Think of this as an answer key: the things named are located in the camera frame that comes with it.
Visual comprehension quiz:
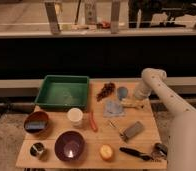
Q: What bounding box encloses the green plastic tray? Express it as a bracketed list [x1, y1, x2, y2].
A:
[35, 75, 89, 110]

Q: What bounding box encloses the wooden table board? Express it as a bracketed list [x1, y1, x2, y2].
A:
[16, 82, 167, 170]

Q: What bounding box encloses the red chili pepper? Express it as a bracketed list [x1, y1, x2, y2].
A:
[89, 111, 98, 132]

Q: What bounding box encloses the dark binder clip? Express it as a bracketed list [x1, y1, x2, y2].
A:
[151, 143, 168, 159]

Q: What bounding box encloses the blue sponge in bowl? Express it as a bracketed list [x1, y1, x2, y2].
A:
[25, 122, 45, 131]

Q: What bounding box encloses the brown bowl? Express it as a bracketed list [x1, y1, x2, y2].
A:
[24, 111, 49, 135]

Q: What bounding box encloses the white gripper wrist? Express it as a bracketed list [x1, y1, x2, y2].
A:
[134, 81, 152, 100]

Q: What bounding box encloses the white plastic cup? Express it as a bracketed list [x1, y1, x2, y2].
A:
[67, 108, 83, 127]

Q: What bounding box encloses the metal spoon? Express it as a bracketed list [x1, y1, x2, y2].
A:
[108, 120, 127, 142]

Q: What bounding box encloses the blue cloth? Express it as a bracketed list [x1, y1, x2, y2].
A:
[103, 100, 124, 117]

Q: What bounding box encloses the blue plastic cup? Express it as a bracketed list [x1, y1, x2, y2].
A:
[117, 87, 128, 100]

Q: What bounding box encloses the dark grape bunch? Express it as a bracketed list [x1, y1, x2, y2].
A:
[96, 82, 115, 101]

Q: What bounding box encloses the black handled tool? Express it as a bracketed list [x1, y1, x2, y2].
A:
[119, 147, 152, 161]

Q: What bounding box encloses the pale yellow banana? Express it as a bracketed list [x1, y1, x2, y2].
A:
[121, 98, 144, 109]

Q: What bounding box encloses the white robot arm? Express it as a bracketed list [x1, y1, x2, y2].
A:
[133, 68, 196, 171]

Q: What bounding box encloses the small metal cup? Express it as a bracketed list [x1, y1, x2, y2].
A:
[30, 142, 46, 159]

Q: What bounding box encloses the purple bowl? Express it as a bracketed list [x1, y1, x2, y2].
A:
[54, 131, 85, 162]

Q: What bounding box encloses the grey sponge block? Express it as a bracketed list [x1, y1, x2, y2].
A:
[123, 121, 144, 140]

